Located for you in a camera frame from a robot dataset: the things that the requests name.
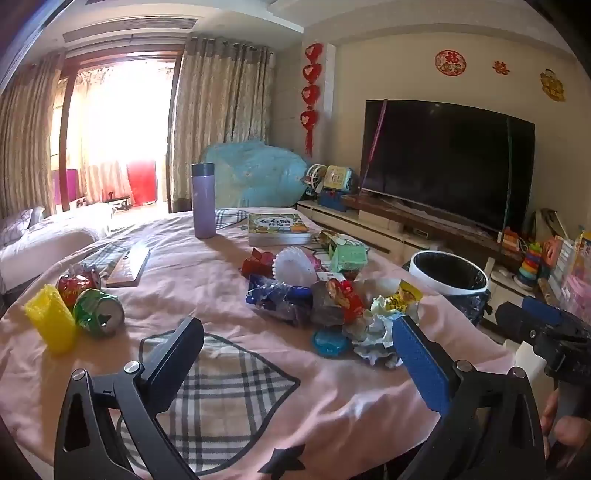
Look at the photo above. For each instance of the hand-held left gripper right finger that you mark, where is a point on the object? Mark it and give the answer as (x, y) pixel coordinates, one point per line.
(420, 364)

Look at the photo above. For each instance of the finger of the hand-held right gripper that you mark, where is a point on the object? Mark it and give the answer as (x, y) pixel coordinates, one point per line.
(542, 310)
(515, 321)

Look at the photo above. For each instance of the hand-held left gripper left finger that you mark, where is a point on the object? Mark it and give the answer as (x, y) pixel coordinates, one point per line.
(171, 360)

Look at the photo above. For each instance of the white paper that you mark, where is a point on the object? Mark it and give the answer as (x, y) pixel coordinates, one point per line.
(376, 334)

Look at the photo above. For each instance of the yellow snack wrapper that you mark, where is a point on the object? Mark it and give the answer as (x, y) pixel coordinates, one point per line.
(402, 297)

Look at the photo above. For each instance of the white-rimmed trash bin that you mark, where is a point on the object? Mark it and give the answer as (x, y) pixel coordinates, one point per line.
(445, 274)

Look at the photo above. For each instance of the blue round lid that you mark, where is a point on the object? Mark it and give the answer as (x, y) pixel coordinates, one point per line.
(331, 342)

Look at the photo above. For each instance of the red snack wrapper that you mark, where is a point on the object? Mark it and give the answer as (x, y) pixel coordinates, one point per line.
(344, 297)

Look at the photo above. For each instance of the blue wrapper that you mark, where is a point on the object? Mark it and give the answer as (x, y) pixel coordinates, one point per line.
(277, 295)

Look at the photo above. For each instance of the orange and blue snack packet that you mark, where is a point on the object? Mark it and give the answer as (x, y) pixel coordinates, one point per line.
(256, 265)

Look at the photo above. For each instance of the white ridged paper disc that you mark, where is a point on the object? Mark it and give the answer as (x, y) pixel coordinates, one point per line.
(294, 267)

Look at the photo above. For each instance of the person's right hand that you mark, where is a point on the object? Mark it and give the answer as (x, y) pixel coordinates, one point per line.
(570, 429)

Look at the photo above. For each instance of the pink toy box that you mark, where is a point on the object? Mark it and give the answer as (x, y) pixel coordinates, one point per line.
(579, 277)

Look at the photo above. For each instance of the pink blanket with plaid patch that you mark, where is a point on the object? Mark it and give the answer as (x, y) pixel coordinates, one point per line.
(184, 286)

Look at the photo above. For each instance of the green drink can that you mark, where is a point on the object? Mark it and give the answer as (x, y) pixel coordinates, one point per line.
(99, 314)

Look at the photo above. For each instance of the wooden printed board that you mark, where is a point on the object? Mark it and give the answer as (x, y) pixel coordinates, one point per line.
(129, 265)

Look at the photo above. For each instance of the red drink can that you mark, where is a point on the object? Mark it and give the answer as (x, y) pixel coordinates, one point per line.
(76, 285)

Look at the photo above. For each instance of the green drink carton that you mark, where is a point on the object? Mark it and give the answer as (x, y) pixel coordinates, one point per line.
(346, 256)

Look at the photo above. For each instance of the low television cabinet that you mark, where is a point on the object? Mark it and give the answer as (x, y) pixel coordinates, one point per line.
(369, 221)

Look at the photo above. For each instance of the purple thermos bottle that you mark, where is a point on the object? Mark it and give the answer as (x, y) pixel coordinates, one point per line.
(204, 203)

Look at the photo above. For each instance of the white sofa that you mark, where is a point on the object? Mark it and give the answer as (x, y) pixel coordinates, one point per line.
(46, 244)

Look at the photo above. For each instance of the colourful picture book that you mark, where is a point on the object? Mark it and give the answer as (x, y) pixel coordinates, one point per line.
(277, 227)

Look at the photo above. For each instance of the black flat television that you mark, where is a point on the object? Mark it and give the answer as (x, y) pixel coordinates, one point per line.
(443, 157)

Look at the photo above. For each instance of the red balcony panel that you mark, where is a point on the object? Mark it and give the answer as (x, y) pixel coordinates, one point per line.
(142, 182)

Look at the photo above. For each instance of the colourful toy bus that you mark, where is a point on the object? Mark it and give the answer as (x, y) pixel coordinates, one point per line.
(336, 182)

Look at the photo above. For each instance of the magenta balcony panel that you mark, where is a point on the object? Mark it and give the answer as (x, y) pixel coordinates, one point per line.
(64, 189)

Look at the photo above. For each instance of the light blue quilt bundle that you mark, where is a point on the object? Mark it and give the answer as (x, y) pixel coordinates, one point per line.
(258, 175)

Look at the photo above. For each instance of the pink stick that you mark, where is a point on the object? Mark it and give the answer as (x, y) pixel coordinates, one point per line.
(375, 138)

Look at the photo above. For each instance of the beige curtain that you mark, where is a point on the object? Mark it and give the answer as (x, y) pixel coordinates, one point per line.
(217, 115)
(25, 147)

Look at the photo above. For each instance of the red heart hanging decoration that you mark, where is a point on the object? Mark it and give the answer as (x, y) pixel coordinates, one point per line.
(311, 97)

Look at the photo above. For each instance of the ceiling air vent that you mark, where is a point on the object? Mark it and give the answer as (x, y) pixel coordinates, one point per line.
(129, 28)

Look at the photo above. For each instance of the yellow figure wall sticker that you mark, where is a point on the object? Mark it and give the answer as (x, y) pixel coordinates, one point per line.
(552, 85)

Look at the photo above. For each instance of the red character wall sticker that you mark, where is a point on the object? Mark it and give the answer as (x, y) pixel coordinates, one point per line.
(501, 68)

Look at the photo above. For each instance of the red round wall sticker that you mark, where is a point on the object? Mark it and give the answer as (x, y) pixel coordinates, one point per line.
(450, 63)

